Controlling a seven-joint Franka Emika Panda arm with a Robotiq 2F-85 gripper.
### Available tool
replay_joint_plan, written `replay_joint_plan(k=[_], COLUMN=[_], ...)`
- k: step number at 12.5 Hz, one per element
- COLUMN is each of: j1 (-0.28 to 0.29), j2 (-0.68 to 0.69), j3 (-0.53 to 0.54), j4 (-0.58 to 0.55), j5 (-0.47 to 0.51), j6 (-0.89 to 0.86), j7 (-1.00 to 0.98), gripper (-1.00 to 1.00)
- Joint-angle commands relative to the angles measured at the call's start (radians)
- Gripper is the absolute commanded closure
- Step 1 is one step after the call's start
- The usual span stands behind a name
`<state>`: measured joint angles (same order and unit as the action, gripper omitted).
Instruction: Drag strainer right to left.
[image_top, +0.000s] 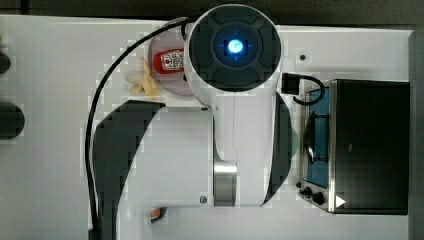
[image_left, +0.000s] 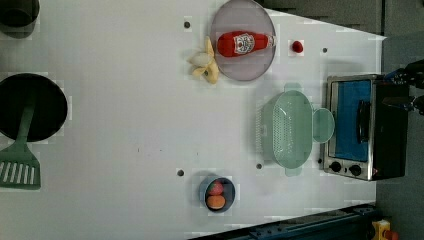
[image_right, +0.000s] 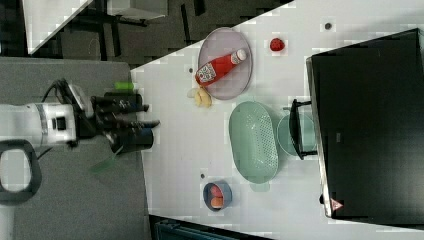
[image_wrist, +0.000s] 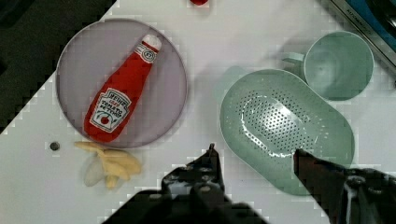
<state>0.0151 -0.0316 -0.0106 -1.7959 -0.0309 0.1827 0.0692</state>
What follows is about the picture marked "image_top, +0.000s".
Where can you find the dark blue small bowl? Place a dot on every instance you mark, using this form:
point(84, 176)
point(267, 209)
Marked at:
point(163, 214)

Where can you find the black cylinder upper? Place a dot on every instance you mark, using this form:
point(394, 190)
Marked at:
point(5, 63)

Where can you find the black cylinder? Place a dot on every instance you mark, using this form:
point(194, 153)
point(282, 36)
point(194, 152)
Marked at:
point(5, 63)
point(12, 121)

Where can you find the grey round plate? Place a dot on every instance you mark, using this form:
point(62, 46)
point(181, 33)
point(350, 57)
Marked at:
point(175, 82)

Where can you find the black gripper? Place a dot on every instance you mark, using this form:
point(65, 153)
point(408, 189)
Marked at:
point(290, 84)

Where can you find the green mug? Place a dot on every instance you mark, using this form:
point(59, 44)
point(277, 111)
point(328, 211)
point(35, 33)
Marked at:
point(295, 142)

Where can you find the red ketchup bottle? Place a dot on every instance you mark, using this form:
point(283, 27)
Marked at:
point(169, 61)

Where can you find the orange toy fruit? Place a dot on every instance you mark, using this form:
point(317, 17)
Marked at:
point(156, 213)

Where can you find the black cylinder lower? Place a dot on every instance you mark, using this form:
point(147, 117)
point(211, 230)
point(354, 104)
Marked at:
point(12, 121)

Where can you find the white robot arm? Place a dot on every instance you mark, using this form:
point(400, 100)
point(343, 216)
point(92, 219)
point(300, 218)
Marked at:
point(233, 148)

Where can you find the black toaster oven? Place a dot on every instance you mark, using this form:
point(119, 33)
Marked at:
point(355, 148)

